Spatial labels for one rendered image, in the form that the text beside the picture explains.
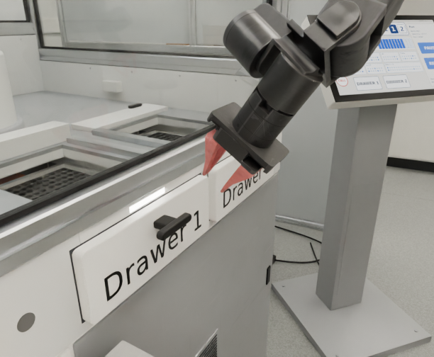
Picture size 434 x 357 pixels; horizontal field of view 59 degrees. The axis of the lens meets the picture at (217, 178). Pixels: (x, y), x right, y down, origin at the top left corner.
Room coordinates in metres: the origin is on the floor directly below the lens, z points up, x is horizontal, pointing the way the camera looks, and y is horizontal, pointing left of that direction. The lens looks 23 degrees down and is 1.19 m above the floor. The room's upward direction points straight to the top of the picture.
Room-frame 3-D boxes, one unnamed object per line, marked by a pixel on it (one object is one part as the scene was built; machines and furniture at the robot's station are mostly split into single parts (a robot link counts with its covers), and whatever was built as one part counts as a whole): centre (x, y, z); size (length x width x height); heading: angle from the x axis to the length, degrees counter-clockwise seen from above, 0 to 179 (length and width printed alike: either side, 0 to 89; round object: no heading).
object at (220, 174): (0.78, -0.06, 0.87); 0.29 x 0.02 x 0.11; 150
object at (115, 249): (0.51, 0.10, 0.87); 0.29 x 0.02 x 0.11; 150
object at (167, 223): (0.50, 0.07, 0.91); 0.07 x 0.04 x 0.01; 150
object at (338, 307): (1.31, -0.55, 0.51); 0.50 x 0.45 x 1.02; 19
